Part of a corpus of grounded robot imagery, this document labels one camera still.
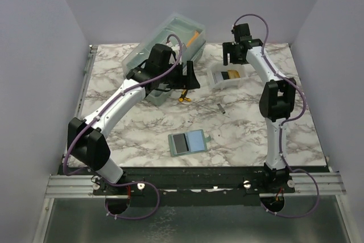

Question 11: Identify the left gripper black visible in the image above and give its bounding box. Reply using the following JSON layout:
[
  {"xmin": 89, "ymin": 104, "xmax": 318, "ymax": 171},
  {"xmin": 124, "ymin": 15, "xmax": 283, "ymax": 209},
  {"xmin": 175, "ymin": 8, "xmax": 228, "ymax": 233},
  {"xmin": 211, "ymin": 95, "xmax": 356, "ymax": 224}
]
[{"xmin": 159, "ymin": 61, "xmax": 200, "ymax": 90}]

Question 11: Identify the white card tray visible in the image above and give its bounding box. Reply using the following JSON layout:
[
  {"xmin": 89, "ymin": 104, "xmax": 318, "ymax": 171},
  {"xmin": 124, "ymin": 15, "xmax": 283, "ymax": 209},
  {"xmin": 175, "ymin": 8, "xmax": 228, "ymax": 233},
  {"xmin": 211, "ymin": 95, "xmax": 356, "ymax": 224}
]
[{"xmin": 207, "ymin": 64, "xmax": 247, "ymax": 90}]

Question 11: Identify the green leather card holder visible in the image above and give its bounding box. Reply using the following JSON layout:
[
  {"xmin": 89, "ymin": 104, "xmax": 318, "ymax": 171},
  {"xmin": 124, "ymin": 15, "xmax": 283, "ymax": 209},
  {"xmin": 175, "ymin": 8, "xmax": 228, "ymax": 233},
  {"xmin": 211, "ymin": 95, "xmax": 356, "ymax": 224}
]
[{"xmin": 168, "ymin": 129, "xmax": 212, "ymax": 157}]

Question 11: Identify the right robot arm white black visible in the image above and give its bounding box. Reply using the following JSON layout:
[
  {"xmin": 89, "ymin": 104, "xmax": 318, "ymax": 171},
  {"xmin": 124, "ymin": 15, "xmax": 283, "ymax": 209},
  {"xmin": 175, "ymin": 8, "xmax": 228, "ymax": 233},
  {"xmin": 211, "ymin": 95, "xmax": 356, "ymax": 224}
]
[{"xmin": 222, "ymin": 23, "xmax": 296, "ymax": 193}]

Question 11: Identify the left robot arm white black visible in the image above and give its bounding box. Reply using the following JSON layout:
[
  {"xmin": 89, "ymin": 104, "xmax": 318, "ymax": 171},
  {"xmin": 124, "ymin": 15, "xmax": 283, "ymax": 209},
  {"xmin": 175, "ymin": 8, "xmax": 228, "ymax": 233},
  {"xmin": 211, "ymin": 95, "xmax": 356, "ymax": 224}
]
[{"xmin": 63, "ymin": 44, "xmax": 200, "ymax": 195}]

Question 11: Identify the black VIP card in tray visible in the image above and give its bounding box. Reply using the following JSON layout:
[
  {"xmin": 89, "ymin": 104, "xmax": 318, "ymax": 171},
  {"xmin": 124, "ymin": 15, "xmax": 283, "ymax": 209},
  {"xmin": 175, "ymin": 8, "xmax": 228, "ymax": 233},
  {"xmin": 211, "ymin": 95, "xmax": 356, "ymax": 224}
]
[{"xmin": 221, "ymin": 71, "xmax": 230, "ymax": 80}]

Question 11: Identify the white card in tray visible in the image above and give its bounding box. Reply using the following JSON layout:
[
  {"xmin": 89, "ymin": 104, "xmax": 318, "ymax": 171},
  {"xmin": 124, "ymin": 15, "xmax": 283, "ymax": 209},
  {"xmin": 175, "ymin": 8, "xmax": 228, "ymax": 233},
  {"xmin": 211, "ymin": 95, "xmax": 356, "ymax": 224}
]
[{"xmin": 214, "ymin": 72, "xmax": 224, "ymax": 83}]

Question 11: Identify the yellow black small screwdriver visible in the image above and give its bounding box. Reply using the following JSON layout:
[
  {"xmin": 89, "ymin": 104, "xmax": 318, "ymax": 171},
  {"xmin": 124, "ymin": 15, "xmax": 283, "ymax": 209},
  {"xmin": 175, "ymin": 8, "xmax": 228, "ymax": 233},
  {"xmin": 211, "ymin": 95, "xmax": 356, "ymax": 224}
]
[{"xmin": 179, "ymin": 89, "xmax": 192, "ymax": 102}]

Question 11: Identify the small metal clip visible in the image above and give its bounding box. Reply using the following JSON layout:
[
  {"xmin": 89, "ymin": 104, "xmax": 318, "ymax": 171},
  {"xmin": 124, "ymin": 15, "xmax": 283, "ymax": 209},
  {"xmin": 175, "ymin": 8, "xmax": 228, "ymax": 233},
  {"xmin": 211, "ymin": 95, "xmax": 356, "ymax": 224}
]
[{"xmin": 217, "ymin": 104, "xmax": 226, "ymax": 114}]

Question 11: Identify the orange tool inside box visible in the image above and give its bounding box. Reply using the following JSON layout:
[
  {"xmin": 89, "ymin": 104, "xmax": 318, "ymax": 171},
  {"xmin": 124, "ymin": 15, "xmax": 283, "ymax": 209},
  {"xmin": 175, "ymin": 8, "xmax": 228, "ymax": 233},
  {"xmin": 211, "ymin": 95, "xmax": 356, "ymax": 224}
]
[{"xmin": 186, "ymin": 31, "xmax": 200, "ymax": 48}]

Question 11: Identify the clear plastic storage box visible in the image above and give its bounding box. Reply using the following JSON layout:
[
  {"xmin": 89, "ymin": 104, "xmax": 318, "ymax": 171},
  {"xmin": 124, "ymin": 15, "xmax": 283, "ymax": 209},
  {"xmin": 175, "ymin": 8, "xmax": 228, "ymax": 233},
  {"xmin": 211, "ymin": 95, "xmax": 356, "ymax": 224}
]
[{"xmin": 122, "ymin": 14, "xmax": 206, "ymax": 106}]

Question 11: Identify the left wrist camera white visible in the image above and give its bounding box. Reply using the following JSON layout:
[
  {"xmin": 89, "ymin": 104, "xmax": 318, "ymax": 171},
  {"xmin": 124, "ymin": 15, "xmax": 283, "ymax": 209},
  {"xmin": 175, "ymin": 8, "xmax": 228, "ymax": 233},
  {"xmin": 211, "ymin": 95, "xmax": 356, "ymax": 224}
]
[{"xmin": 166, "ymin": 42, "xmax": 180, "ymax": 56}]

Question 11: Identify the black front mounting rail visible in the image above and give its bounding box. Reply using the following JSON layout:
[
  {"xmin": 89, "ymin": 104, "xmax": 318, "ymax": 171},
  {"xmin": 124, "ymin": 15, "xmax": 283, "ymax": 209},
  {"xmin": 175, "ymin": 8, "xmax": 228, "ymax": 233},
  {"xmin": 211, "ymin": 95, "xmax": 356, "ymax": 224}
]
[{"xmin": 93, "ymin": 166, "xmax": 296, "ymax": 208}]

